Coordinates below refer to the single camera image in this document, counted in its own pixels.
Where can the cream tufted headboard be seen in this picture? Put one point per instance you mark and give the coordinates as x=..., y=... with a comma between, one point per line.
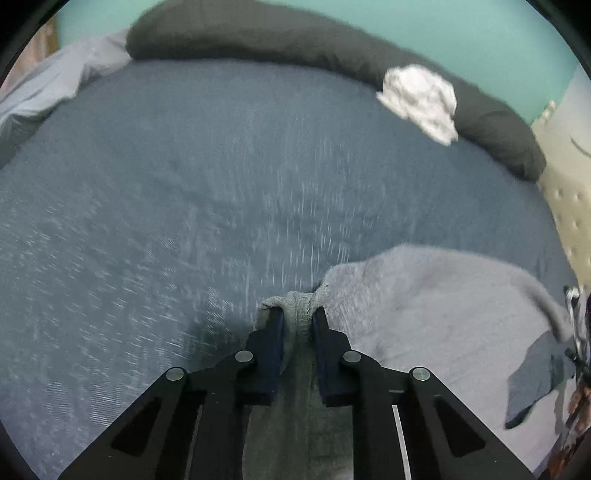
x=565, y=184

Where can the white crumpled garment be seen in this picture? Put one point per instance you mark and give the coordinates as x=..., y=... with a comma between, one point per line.
x=420, y=101

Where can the light grey duvet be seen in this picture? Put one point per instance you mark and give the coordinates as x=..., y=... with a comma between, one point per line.
x=55, y=78

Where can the bed with blue sheet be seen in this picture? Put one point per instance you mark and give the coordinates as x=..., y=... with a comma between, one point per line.
x=161, y=184

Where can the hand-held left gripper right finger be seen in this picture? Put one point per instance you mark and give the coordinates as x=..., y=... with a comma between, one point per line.
x=319, y=341

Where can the striped folded garment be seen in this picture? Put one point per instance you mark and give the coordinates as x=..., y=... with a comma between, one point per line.
x=573, y=309

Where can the dark grey long pillow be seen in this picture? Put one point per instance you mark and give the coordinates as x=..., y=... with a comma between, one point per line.
x=277, y=37

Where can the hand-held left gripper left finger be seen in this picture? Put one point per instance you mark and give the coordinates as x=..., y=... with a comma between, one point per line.
x=276, y=341

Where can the grey fleece garment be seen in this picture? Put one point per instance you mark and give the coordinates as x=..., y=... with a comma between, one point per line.
x=438, y=314

